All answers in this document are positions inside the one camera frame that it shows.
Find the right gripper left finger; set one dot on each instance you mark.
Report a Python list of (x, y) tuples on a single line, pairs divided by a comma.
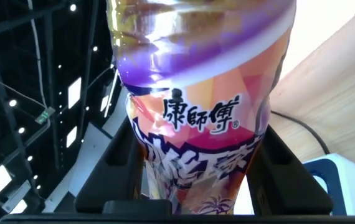
[(115, 174)]

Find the purple and orange drink bottle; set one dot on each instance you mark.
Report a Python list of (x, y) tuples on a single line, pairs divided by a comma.
[(202, 93)]

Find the wooden counter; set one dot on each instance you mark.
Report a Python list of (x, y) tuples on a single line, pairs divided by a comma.
[(336, 99)]

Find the white barcode scanner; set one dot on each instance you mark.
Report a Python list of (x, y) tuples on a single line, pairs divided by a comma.
[(348, 186)]

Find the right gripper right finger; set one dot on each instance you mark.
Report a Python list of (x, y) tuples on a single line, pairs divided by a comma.
[(283, 180)]

